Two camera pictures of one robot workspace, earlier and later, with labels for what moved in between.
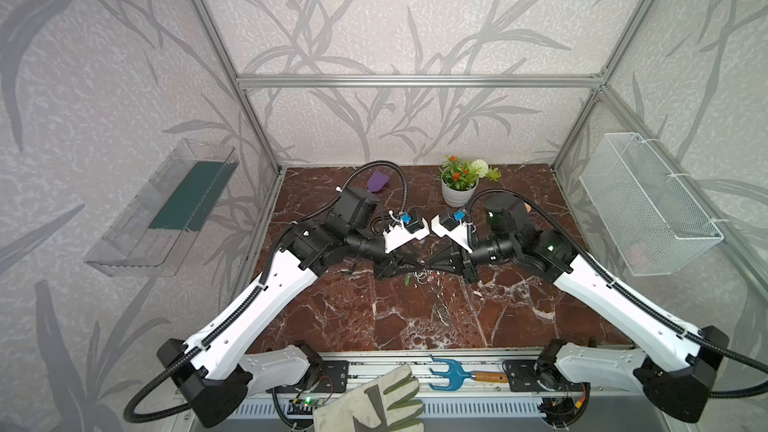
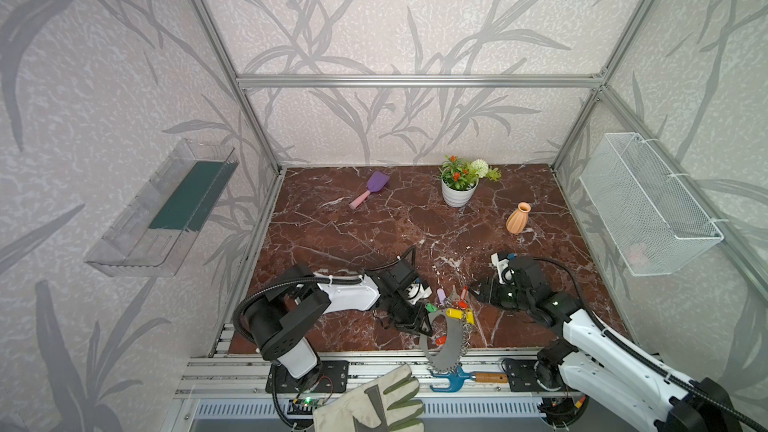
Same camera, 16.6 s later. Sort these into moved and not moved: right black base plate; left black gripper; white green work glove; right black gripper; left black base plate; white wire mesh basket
Moved: right black gripper; left black gripper
Not moved: white green work glove; right black base plate; left black base plate; white wire mesh basket
